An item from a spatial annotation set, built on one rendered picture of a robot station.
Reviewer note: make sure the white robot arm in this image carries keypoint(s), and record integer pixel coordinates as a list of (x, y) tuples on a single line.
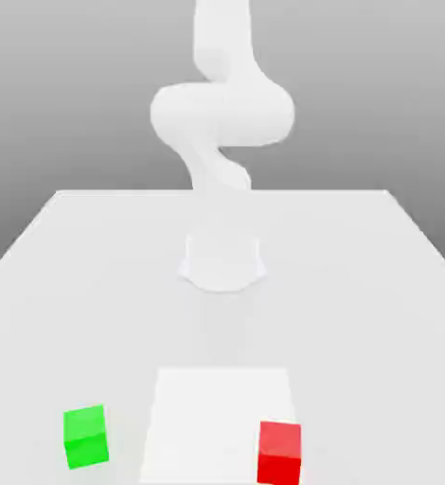
[(222, 113)]

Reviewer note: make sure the small red cube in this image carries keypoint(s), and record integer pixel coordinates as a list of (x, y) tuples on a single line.
[(279, 452)]

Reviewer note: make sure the small green cube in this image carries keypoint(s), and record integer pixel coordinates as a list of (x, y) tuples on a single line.
[(85, 437)]

